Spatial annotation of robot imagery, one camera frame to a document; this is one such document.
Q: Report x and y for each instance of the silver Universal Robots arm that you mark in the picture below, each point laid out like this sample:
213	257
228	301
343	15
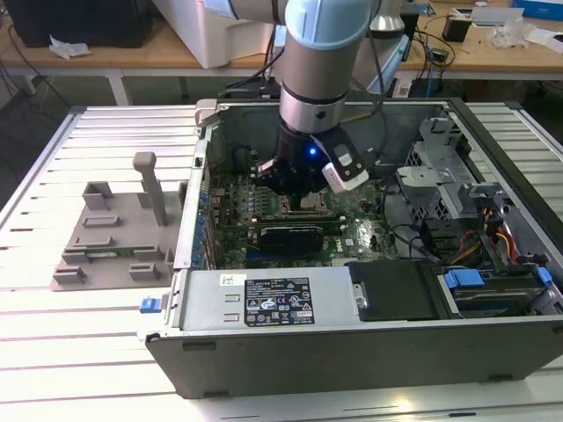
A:
316	66

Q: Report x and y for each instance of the CPU socket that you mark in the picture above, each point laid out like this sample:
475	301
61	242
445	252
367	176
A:
316	204

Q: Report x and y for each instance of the long RAM slot bank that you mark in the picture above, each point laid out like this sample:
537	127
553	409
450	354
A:
299	218

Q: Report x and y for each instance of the black graphics card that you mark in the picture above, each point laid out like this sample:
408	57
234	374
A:
290	239

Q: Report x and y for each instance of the green motherboard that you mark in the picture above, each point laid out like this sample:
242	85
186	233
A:
365	233

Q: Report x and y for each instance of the metal drive cage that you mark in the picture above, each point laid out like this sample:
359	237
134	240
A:
435	180

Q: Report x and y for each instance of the pale blue teach pendant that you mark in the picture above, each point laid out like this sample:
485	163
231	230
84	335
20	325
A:
391	66

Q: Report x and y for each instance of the black plastic shroud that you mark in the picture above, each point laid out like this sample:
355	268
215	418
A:
391	288

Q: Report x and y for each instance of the grey power supply unit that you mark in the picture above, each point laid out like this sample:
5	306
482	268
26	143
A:
211	303

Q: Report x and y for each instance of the white printer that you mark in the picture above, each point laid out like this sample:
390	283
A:
211	31

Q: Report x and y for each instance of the grey parts rack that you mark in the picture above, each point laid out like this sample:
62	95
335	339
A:
127	246

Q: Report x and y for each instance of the black power adapter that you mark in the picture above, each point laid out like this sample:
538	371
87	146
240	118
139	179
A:
439	55

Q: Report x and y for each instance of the black open PC case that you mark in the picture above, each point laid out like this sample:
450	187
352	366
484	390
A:
352	360

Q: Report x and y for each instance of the blue case latch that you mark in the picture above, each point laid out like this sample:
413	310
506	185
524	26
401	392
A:
148	304

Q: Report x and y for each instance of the wooden desk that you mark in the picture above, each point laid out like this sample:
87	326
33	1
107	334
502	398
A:
132	55

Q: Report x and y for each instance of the green RAM stick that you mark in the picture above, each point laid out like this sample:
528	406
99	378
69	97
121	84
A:
110	253

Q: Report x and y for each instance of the small black box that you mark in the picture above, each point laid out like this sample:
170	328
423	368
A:
455	28

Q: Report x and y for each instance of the hard disk in blue carrier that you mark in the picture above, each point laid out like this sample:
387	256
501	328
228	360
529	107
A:
488	292

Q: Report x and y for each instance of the clear plastic bag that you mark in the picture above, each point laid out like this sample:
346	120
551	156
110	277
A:
510	35

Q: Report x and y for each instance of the flat white box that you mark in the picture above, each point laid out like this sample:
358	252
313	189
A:
497	15

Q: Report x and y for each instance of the crumpled white paper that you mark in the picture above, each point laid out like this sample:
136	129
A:
68	48

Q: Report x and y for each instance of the large black box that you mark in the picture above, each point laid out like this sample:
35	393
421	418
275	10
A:
83	22

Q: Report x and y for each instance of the blue cardboard box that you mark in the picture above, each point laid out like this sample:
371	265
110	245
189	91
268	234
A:
538	6

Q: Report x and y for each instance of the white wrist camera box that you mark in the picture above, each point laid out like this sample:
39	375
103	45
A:
347	169

